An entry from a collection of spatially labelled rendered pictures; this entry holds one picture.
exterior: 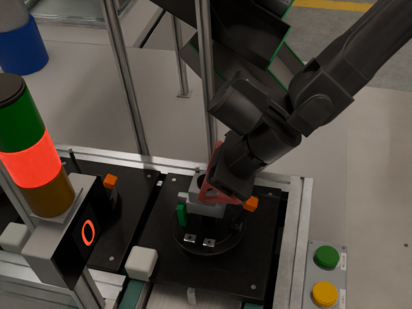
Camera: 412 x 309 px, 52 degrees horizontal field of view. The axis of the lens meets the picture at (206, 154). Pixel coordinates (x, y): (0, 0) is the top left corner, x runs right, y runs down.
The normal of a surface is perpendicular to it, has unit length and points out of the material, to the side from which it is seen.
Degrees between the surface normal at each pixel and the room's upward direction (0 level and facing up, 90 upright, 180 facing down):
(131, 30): 0
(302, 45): 0
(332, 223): 0
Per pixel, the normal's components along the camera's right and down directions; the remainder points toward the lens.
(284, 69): 0.60, -0.32
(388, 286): -0.07, -0.70
